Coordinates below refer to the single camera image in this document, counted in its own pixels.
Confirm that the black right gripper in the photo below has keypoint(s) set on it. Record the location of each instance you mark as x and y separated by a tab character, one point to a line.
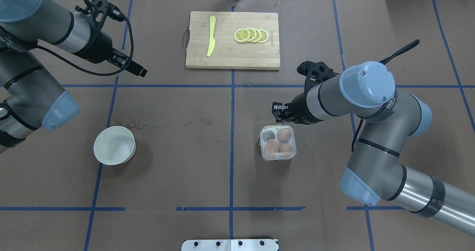
301	111

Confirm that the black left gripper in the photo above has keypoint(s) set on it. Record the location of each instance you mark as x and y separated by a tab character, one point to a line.
99	48

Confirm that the clear plastic egg carton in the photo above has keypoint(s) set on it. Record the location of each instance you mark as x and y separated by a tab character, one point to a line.
269	132

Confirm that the brown egg from bowl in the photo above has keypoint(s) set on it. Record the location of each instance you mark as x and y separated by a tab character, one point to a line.
271	149

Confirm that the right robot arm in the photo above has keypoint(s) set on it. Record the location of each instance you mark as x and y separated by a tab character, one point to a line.
391	116

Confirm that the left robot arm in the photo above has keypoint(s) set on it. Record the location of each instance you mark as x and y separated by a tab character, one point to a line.
37	99

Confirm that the brown egg far cell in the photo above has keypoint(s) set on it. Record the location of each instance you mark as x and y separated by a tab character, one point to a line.
284	135

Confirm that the brown egg cell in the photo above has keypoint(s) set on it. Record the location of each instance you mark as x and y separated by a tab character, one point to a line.
286	149
284	135

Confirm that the brown egg near cell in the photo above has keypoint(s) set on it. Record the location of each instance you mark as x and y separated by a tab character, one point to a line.
286	149

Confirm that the lemon slice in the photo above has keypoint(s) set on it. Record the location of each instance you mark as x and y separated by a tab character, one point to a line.
242	35
257	36
252	34
264	35

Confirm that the white bowl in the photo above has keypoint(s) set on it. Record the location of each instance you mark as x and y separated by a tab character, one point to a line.
114	146

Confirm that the yellow plastic knife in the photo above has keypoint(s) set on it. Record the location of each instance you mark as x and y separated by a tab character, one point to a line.
212	41

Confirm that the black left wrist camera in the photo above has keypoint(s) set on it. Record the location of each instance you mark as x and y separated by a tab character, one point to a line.
96	12

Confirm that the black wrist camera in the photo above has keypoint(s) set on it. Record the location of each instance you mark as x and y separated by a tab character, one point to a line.
96	12
315	73

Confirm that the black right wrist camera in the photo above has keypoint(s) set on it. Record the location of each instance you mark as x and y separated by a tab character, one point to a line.
315	73

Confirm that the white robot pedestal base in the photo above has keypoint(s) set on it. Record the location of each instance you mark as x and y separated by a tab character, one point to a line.
231	245

